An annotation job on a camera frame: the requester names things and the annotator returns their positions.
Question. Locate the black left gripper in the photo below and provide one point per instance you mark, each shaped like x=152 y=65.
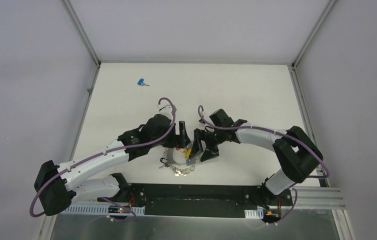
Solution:
x=178 y=138

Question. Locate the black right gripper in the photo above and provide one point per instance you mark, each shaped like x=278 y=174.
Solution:
x=211 y=151

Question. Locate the metal disc with keyrings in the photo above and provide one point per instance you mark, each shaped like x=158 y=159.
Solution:
x=174 y=159

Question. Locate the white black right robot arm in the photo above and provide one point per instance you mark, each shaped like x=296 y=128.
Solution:
x=297 y=155

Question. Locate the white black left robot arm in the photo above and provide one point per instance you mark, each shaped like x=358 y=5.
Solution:
x=58 y=186

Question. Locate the yellow key tag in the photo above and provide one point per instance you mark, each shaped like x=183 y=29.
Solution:
x=187 y=153

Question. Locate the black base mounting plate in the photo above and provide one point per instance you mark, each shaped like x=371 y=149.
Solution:
x=213 y=201

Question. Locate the blue capped key far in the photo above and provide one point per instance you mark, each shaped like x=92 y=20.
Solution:
x=142 y=83

